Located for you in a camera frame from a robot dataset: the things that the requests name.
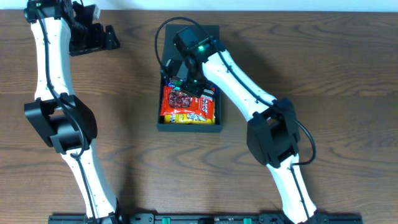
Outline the black gift box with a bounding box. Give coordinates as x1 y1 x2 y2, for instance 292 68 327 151
156 24 222 133

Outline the blue Oreo cookie pack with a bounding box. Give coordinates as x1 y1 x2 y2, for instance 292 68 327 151
165 79 217 95

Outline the red snack bag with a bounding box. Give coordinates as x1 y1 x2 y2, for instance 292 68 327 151
160 86 215 119

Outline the yellow sunflower seed bag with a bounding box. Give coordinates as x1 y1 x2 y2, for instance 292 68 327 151
164 113 215 125

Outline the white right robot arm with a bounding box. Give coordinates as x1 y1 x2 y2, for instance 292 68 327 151
166 27 317 223

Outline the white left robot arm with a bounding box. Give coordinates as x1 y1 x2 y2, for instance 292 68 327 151
24 0 123 223

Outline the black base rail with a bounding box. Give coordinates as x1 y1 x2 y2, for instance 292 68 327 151
48 212 364 224

